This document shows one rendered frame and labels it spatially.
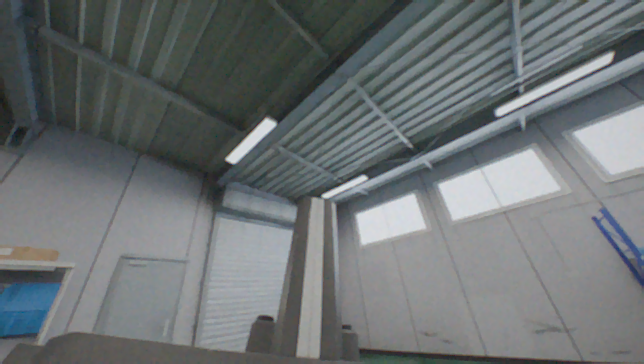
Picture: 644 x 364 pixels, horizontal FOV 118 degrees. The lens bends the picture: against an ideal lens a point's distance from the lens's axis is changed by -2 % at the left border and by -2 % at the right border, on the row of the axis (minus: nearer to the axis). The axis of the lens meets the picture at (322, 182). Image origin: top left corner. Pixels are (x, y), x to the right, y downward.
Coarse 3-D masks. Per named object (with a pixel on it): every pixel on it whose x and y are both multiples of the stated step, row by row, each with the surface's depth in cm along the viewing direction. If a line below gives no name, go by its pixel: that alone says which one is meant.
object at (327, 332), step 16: (320, 208) 9; (320, 224) 8; (336, 224) 9; (320, 240) 8; (336, 240) 8; (320, 256) 7; (336, 256) 7; (320, 272) 7; (336, 272) 7; (320, 288) 6; (336, 288) 6; (320, 304) 6; (336, 304) 6; (320, 320) 5; (336, 320) 5; (320, 336) 5; (336, 336) 5; (352, 336) 6; (320, 352) 5; (336, 352) 5; (352, 352) 6
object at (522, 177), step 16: (496, 160) 423; (512, 160) 403; (528, 160) 386; (464, 176) 456; (480, 176) 434; (496, 176) 414; (512, 176) 396; (528, 176) 379; (544, 176) 363; (448, 192) 469; (464, 192) 446; (480, 192) 425; (496, 192) 406; (512, 192) 388; (528, 192) 372; (544, 192) 357; (560, 192) 343; (448, 208) 459; (464, 208) 437; (480, 208) 417; (496, 208) 399
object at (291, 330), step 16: (304, 208) 9; (304, 224) 8; (304, 240) 7; (288, 256) 7; (304, 256) 7; (288, 272) 6; (304, 272) 6; (288, 288) 6; (304, 288) 6; (288, 304) 6; (304, 304) 6; (256, 320) 6; (272, 320) 6; (288, 320) 5; (304, 320) 5; (256, 336) 6; (272, 336) 6; (288, 336) 5; (304, 336) 5; (256, 352) 5; (272, 352) 5; (288, 352) 5; (304, 352) 5
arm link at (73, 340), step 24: (72, 336) 3; (96, 336) 4; (24, 360) 4; (48, 360) 3; (72, 360) 3; (96, 360) 3; (120, 360) 3; (144, 360) 3; (168, 360) 3; (192, 360) 4; (216, 360) 4; (240, 360) 4; (264, 360) 4; (288, 360) 4; (312, 360) 4
